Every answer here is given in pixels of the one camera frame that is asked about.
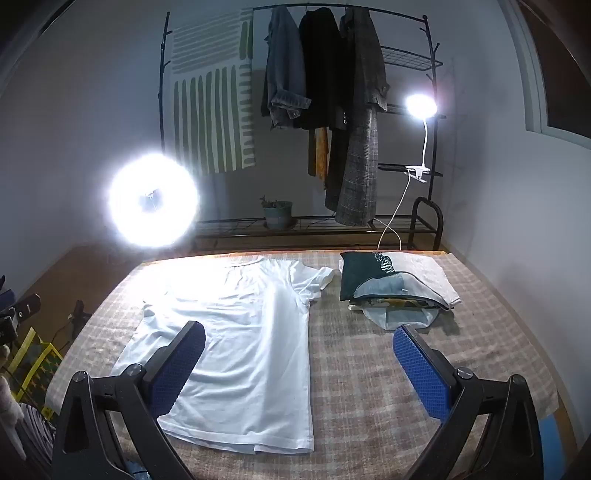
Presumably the light blue folded garment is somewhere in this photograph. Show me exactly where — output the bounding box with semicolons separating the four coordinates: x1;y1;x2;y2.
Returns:
353;272;407;298

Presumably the denim jacket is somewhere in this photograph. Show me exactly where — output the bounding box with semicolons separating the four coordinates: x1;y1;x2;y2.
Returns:
261;6;311;130

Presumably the ring light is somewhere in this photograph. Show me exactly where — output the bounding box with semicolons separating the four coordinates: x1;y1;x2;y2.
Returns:
107;148;200;247

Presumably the dark green folded cloth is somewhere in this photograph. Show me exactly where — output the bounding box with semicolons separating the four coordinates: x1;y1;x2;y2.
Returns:
341;251;398;302

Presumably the white textured folded cloth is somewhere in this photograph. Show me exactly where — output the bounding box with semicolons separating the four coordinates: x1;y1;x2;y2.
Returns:
388;253;462;311

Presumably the grey plaid coat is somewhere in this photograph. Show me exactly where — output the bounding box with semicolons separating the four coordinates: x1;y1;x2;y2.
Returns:
324;7;389;227

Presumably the pale blue folded garment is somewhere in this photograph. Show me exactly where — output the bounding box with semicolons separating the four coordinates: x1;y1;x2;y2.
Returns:
362;307;439;330

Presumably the yellow patterned folded garment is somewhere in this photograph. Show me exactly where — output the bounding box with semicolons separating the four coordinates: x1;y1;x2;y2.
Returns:
348;298;439;311

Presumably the potted plant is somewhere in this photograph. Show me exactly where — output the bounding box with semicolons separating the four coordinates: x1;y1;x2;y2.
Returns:
259;194;295;230

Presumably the yellow scarf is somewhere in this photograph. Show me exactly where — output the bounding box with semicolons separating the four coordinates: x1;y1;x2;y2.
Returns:
308;127;332;178

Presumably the dark camera device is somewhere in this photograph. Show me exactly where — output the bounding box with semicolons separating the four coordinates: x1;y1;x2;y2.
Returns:
0;274;42;344

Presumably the green striped white cloth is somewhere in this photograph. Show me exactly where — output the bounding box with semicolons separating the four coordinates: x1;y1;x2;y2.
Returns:
168;9;257;176

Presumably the white clip lamp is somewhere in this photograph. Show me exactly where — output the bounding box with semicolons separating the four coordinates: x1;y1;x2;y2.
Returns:
404;93;440;182

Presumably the blue cloth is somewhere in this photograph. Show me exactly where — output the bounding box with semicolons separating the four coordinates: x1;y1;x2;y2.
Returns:
538;415;561;462

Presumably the white lamp cable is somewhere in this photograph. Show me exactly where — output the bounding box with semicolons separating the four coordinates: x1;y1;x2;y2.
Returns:
378;178;411;252

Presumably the window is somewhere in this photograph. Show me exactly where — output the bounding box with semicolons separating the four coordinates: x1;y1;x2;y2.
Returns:
501;0;591;148

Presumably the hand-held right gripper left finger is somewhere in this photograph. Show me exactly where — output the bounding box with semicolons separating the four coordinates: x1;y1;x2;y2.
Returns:
51;320;206;480

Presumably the plaid beige blanket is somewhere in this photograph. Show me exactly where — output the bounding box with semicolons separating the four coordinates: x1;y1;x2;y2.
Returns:
44;249;559;480

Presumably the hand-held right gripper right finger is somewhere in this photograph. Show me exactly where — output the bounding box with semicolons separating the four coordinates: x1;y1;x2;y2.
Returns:
393;324;544;480

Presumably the black coat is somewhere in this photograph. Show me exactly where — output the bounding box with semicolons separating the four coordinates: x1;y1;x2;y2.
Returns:
298;8;354;210

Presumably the yellow crate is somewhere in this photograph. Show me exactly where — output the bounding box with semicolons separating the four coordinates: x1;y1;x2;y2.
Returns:
7;327;63;411

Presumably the white t-shirt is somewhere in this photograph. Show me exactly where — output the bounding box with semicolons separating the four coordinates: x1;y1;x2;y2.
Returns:
111;256;335;453

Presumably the black metal clothes rack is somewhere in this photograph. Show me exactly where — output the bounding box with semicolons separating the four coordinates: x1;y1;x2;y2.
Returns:
157;2;446;252

